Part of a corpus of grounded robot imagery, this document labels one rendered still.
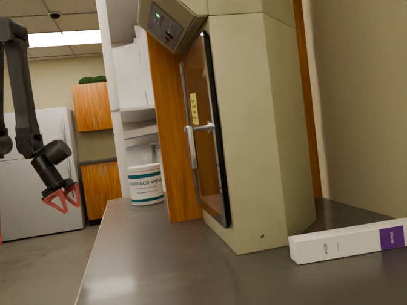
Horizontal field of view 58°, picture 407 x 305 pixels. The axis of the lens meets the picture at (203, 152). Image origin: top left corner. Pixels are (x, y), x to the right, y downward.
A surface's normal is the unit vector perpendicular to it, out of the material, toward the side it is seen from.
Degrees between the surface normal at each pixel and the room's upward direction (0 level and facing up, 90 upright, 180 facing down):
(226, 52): 90
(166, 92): 90
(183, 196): 90
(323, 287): 0
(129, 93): 95
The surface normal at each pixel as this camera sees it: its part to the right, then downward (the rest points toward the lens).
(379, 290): -0.12, -0.99
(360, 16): -0.97, 0.13
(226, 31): 0.21, 0.03
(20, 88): -0.04, 0.06
